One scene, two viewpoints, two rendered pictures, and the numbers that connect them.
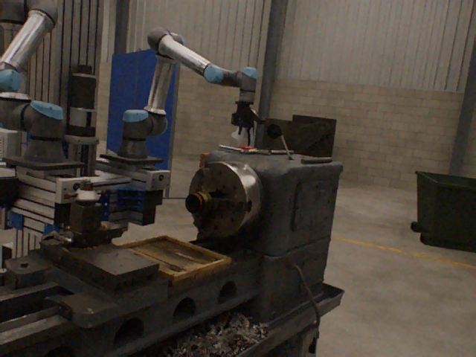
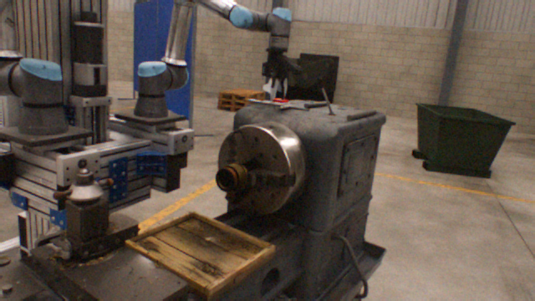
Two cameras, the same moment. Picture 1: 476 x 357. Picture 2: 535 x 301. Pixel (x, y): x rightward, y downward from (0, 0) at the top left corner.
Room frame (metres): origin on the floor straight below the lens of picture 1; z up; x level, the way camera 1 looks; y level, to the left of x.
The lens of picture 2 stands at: (0.56, 0.11, 1.48)
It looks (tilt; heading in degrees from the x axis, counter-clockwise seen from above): 13 degrees down; 359
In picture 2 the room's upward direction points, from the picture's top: 5 degrees clockwise
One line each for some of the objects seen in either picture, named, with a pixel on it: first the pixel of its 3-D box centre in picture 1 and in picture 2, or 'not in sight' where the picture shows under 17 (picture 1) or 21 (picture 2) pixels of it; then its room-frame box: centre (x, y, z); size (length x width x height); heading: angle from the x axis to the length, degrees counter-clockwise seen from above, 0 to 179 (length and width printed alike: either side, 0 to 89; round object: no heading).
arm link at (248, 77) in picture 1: (248, 79); (280, 22); (2.14, 0.02, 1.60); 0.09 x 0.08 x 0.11; 65
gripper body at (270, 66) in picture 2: (243, 114); (276, 63); (2.15, 0.02, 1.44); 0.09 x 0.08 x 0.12; 54
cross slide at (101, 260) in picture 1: (93, 256); (100, 270); (1.36, 0.43, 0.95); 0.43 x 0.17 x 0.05; 54
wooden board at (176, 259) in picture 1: (169, 256); (199, 247); (1.61, 0.23, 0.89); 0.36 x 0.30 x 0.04; 54
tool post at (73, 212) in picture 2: (87, 214); (89, 214); (1.40, 0.48, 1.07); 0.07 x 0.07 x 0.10; 54
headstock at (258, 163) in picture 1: (271, 195); (308, 153); (2.18, -0.16, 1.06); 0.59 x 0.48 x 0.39; 144
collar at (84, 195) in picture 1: (85, 194); (84, 188); (1.40, 0.48, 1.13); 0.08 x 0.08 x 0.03
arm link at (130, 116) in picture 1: (135, 123); (153, 77); (2.25, 0.55, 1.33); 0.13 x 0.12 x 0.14; 155
